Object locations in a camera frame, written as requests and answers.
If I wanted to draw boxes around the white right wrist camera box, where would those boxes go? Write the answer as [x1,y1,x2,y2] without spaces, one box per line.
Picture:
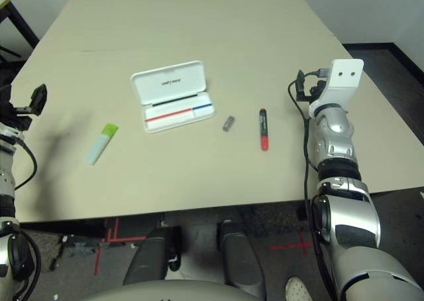
[309,58,365,115]

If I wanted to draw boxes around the white plastic pencil case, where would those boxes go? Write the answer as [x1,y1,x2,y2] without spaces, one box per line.
[130,60,216,135]

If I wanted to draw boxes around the black marker with red cap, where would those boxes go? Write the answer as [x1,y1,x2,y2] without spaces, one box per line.
[258,107,270,152]

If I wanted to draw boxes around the white highlighter with green cap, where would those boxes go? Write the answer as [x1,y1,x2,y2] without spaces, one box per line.
[84,123,119,166]

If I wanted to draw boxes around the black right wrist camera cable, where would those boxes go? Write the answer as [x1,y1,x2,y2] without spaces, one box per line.
[287,68,342,301]

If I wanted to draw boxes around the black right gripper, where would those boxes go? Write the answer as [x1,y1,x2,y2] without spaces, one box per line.
[297,69,327,103]

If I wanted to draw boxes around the black framed side table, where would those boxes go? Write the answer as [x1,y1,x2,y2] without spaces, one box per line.
[0,0,40,63]

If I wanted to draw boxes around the small grey eraser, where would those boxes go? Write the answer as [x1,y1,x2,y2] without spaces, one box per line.
[221,115,236,133]

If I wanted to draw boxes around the grey robot right leg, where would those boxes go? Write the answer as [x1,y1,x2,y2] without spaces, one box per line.
[217,219,268,298]

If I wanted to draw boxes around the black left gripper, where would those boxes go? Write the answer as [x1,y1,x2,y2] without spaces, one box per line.
[8,84,47,132]

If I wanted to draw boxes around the white perforated clog shoe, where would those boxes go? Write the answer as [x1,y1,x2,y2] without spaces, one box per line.
[285,276,314,301]

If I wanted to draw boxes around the grey robot torso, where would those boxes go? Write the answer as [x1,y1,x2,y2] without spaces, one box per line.
[79,279,262,301]

